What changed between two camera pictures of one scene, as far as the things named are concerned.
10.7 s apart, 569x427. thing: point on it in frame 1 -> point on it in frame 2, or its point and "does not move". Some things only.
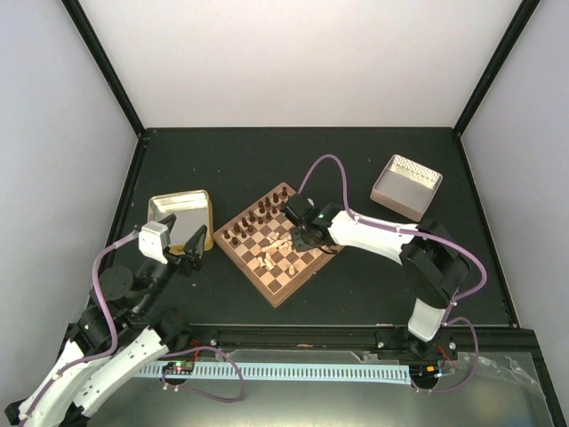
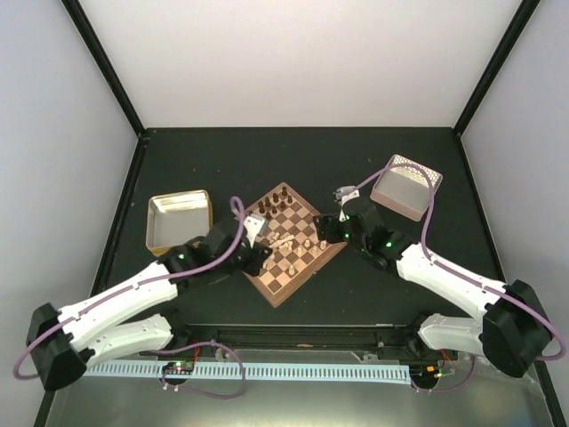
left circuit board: (179, 367) does not move
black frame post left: (106, 67) does not move
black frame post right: (499, 57) does not move
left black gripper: (195, 253) -> (259, 256)
